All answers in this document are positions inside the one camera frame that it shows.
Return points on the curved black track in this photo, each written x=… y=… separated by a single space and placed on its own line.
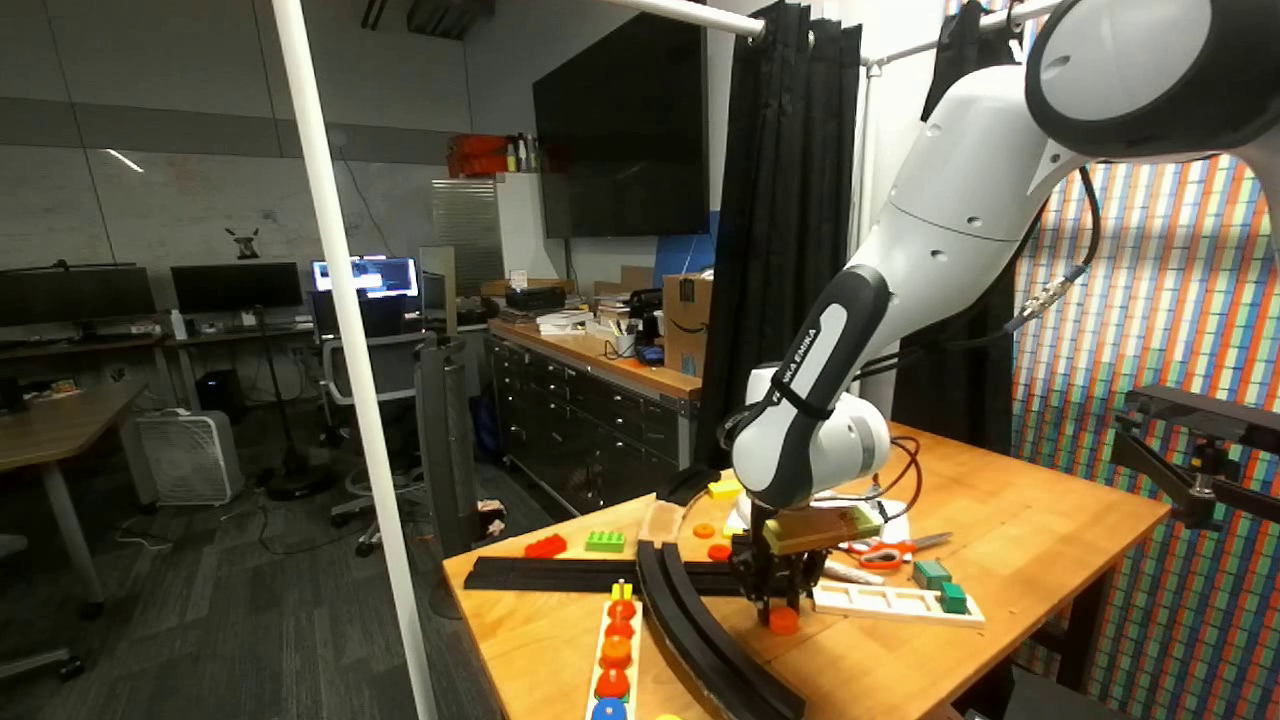
x=695 y=643

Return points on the workbench drawer cabinet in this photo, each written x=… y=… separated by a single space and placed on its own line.
x=573 y=413

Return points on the black curtain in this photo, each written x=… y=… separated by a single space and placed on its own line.
x=952 y=387
x=781 y=200

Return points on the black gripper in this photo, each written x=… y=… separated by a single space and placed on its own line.
x=753 y=544

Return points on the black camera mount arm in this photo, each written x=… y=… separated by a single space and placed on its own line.
x=1201 y=463

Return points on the white box fan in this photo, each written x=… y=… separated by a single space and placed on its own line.
x=184 y=457

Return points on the green cube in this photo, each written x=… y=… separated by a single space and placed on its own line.
x=928 y=571
x=952 y=597

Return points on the wooden office desk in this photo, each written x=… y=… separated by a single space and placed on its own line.
x=54 y=423

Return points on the red wooden coin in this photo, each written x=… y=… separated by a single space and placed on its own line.
x=622 y=614
x=609 y=683

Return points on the yellow toy brick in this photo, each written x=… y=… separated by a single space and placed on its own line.
x=727 y=491

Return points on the white cabinet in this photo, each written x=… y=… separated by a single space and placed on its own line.
x=481 y=225

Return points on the grey upright panel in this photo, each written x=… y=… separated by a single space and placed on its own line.
x=446 y=440

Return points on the black computer monitor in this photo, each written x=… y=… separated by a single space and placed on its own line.
x=237 y=284
x=72 y=294
x=366 y=276

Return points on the large black wall screen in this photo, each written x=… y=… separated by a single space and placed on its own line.
x=622 y=133

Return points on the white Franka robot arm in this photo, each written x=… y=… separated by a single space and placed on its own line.
x=961 y=175

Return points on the green toy brick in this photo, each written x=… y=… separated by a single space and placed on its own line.
x=604 y=542

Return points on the colourful patterned backdrop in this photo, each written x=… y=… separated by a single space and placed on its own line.
x=1175 y=332

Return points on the white paper sheet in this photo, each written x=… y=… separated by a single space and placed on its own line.
x=842 y=571

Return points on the white horizontal bar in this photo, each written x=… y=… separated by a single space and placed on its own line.
x=695 y=13

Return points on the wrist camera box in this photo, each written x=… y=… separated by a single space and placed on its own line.
x=822 y=527

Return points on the blue wooden coin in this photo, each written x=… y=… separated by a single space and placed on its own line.
x=604 y=708

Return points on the white frame pole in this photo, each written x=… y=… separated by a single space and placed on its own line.
x=349 y=332

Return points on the red storage box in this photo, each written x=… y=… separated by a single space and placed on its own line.
x=478 y=157

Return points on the long straight black track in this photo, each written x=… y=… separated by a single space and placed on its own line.
x=535 y=573

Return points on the wooden peg rack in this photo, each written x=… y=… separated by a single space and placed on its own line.
x=634 y=672

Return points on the cardboard box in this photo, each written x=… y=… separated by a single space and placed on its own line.
x=686 y=322

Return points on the red toy brick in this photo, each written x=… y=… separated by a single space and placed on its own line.
x=545 y=544

